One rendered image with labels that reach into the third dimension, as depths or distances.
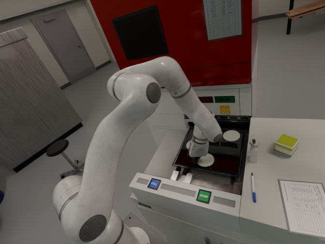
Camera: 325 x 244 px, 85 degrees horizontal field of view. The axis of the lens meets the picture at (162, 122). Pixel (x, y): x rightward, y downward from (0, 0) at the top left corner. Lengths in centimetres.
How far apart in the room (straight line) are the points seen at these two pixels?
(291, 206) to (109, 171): 67
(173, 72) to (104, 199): 45
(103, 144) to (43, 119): 328
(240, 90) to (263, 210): 62
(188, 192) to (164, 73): 56
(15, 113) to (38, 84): 57
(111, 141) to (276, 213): 65
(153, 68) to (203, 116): 30
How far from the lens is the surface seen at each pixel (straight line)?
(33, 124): 377
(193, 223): 108
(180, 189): 92
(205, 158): 108
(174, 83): 66
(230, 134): 121
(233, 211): 85
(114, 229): 70
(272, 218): 84
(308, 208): 89
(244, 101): 117
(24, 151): 388
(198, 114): 76
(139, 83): 49
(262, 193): 89
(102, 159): 54
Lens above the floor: 172
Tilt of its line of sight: 35 degrees down
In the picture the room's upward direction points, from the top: 20 degrees counter-clockwise
